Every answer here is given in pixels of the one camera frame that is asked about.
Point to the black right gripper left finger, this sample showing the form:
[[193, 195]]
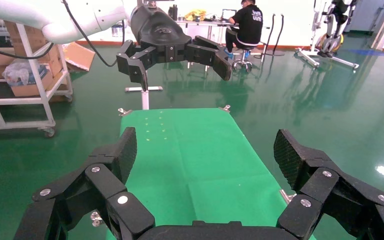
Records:
[[106, 179]]

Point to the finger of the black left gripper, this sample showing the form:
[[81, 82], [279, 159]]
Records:
[[134, 64], [208, 54]]

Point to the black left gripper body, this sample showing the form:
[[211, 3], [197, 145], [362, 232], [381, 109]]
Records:
[[160, 36]]

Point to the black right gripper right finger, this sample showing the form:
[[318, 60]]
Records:
[[318, 185]]

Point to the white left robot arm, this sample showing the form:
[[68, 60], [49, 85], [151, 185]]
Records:
[[29, 13]]

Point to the open flapped cardboard box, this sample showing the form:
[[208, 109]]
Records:
[[79, 56]]

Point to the tall brown cardboard box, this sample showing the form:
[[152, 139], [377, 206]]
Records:
[[34, 39]]

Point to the low brown cardboard box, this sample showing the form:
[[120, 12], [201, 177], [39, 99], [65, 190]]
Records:
[[26, 90]]

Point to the white office desk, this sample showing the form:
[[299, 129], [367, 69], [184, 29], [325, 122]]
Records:
[[208, 24]]

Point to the wheeled office stool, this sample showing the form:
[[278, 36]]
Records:
[[243, 61]]

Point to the white bucket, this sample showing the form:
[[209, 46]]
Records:
[[116, 31]]

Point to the yellow bundle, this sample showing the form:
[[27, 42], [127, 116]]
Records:
[[195, 15]]

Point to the silver binder clip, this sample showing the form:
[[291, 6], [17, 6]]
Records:
[[225, 108], [124, 111], [96, 218]]

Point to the open laptop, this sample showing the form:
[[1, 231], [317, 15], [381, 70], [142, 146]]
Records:
[[228, 14]]

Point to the seated person black shirt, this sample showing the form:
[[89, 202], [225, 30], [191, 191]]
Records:
[[250, 23]]

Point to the black double pole stand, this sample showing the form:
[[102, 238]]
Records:
[[274, 53]]

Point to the narrow green tablecloth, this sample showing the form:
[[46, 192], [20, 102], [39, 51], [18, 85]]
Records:
[[195, 159]]

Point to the clear plastic bag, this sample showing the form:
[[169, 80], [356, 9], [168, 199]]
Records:
[[18, 74]]

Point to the white wheeled shelf cart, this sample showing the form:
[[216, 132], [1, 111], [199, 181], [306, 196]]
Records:
[[13, 101]]

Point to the grey partition panel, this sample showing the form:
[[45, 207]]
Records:
[[364, 15]]

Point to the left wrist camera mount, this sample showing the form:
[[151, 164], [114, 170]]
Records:
[[150, 4]]

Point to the white metal table frame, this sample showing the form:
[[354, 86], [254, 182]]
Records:
[[145, 99]]

